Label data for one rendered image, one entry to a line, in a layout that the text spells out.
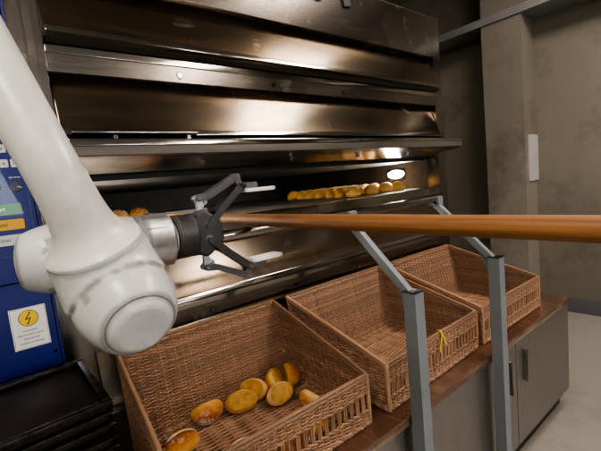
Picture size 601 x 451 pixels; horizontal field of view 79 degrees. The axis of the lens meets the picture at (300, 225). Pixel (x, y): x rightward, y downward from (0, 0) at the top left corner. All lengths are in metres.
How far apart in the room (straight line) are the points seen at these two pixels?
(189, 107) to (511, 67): 2.81
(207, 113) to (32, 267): 0.88
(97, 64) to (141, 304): 0.95
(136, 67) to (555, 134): 3.19
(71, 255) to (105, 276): 0.04
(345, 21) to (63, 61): 1.14
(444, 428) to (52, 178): 1.29
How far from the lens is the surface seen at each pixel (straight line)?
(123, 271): 0.43
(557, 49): 3.79
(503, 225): 0.51
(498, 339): 1.53
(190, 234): 0.63
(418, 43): 2.25
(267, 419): 1.24
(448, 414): 1.42
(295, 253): 1.48
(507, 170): 3.53
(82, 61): 1.26
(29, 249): 0.59
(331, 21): 1.79
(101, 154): 1.06
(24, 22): 1.28
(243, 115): 1.39
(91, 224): 0.43
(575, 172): 3.67
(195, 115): 1.31
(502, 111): 3.57
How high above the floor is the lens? 1.26
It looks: 6 degrees down
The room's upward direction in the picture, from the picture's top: 6 degrees counter-clockwise
